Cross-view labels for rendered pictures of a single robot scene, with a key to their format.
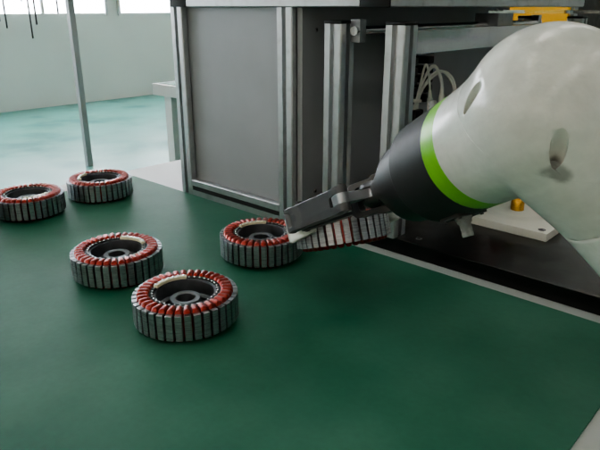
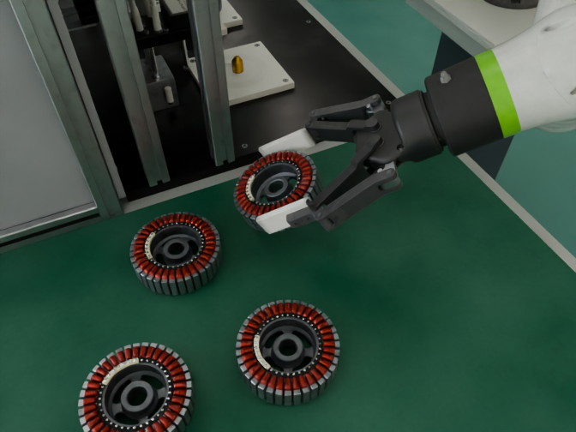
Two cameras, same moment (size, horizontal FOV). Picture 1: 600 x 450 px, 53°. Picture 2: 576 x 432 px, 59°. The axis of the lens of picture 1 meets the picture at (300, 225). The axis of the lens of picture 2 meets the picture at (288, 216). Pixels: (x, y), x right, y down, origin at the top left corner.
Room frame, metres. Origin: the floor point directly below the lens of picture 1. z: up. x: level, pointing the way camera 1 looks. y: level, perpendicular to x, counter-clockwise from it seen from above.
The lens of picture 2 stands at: (0.49, 0.36, 1.28)
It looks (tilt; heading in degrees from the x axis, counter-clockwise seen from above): 49 degrees down; 292
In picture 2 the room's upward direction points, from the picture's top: straight up
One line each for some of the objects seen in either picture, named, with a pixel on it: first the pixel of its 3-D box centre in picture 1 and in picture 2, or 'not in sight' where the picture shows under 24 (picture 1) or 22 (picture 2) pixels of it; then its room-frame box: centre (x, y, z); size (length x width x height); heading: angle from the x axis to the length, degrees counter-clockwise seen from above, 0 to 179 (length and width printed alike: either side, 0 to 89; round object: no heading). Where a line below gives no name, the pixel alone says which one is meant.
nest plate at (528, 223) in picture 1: (516, 212); (238, 73); (0.87, -0.33, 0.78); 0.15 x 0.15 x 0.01; 48
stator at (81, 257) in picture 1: (117, 259); (138, 399); (0.70, 0.23, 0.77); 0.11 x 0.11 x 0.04
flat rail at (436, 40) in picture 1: (507, 35); not in sight; (1.02, -0.34, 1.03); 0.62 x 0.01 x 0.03; 138
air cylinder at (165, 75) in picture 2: not in sight; (156, 82); (0.96, -0.22, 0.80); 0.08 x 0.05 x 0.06; 138
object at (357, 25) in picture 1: (464, 25); not in sight; (1.07, -0.28, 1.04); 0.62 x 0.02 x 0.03; 138
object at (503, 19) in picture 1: (494, 20); not in sight; (1.14, -0.35, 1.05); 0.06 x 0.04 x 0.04; 138
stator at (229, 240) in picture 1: (261, 241); (177, 251); (0.77, 0.05, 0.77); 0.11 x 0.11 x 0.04
